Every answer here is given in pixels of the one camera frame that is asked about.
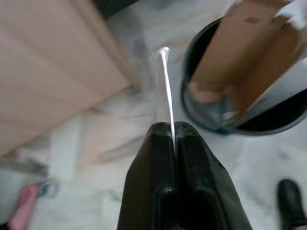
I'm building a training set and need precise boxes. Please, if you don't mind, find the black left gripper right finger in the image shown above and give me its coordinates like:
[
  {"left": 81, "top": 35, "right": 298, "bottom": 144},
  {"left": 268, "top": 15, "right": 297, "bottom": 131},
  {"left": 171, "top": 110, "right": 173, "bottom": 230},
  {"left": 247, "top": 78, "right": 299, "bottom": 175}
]
[{"left": 174, "top": 121, "right": 252, "bottom": 230}]

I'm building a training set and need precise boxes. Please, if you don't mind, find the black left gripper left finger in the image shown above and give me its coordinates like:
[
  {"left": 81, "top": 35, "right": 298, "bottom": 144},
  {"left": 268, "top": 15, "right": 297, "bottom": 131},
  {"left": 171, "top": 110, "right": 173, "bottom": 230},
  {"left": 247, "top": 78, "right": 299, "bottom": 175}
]
[{"left": 117, "top": 121, "right": 178, "bottom": 230}]

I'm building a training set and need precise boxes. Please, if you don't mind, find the round black rubbish bin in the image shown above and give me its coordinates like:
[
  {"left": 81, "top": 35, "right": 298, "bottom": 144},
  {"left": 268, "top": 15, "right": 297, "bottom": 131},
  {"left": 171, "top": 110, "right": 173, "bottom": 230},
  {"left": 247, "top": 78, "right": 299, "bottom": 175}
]
[{"left": 181, "top": 16, "right": 307, "bottom": 137}]

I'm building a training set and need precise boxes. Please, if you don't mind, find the pink slipper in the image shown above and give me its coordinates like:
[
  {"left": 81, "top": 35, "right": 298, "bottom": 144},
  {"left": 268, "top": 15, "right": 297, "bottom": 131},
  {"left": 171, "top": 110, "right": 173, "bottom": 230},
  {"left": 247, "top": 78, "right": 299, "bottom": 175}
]
[{"left": 8, "top": 182, "right": 40, "bottom": 230}]

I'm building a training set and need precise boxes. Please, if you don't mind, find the brown cardboard carton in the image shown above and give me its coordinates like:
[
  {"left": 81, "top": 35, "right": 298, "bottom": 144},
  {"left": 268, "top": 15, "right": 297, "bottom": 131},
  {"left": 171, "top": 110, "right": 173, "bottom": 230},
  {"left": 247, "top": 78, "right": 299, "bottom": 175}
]
[{"left": 188, "top": 0, "right": 303, "bottom": 115}]

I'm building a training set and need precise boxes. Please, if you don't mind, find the light wooden cabinet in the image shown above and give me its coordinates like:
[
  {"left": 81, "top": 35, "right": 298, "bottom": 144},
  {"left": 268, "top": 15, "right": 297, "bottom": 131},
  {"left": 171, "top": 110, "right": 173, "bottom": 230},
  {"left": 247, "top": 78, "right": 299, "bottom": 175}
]
[{"left": 0, "top": 0, "right": 140, "bottom": 156}]

